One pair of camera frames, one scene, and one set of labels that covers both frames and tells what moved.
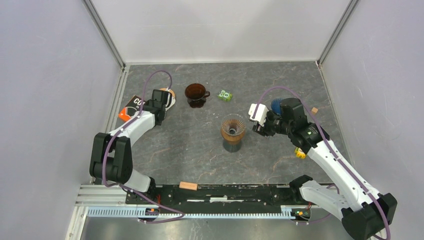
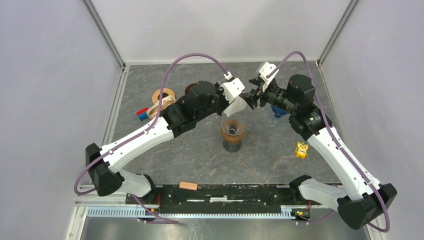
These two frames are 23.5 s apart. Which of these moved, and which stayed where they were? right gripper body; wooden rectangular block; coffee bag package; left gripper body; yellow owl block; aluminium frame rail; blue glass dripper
Moved: left gripper body; right gripper body; coffee bag package
Stayed: yellow owl block; aluminium frame rail; wooden rectangular block; blue glass dripper
